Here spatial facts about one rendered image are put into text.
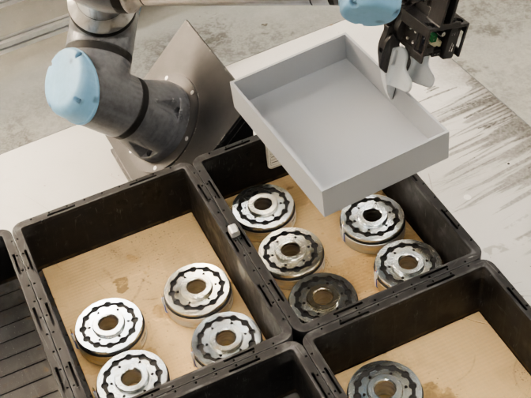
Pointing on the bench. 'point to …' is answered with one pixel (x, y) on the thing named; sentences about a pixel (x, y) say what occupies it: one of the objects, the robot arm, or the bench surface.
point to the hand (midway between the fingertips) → (393, 87)
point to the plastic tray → (338, 123)
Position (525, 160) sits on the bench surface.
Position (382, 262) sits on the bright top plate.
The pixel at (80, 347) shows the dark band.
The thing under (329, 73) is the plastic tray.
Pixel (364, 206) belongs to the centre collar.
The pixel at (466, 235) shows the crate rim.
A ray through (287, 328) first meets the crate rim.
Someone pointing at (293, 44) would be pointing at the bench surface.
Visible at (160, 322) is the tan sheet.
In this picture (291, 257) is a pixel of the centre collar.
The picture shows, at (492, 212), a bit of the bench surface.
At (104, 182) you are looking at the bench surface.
